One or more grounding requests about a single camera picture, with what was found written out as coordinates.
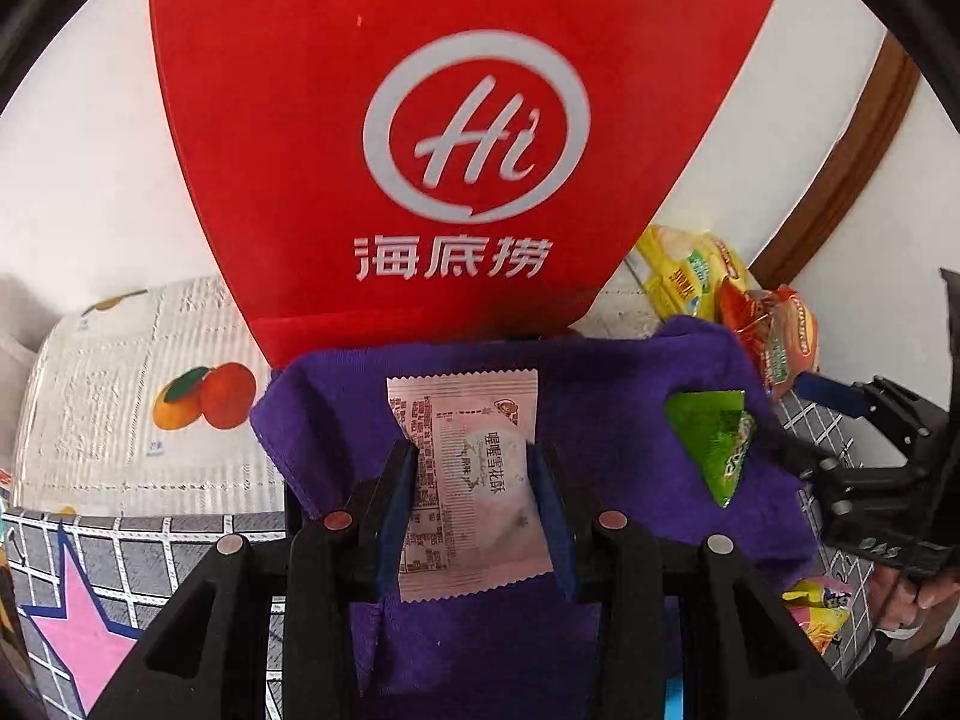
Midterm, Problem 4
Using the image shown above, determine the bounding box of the green triangular snack bag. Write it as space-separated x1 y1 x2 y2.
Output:
664 390 757 509

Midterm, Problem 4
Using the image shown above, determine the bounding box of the pink yellow snack bag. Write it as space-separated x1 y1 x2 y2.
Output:
781 575 853 655

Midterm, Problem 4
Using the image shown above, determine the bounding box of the pale pink snack packet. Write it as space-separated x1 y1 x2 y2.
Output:
386 369 551 603

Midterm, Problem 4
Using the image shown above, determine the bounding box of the person's right hand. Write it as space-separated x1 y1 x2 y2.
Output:
867 564 958 632

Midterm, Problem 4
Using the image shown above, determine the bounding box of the orange chips bag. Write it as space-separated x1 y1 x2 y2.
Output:
716 278 820 401

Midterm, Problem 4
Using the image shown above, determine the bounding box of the grey checked tablecloth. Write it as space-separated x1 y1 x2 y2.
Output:
13 376 869 718

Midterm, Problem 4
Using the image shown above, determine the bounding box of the pink star sticker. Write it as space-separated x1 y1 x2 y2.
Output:
23 528 140 715

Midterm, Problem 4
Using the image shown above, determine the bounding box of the yellow chips bag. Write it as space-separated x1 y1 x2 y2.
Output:
635 224 758 322

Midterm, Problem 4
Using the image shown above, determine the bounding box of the red Haidilao paper bag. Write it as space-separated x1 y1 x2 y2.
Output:
149 0 773 367

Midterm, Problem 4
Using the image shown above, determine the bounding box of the brown wooden door frame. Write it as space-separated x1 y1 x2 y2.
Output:
750 32 921 288

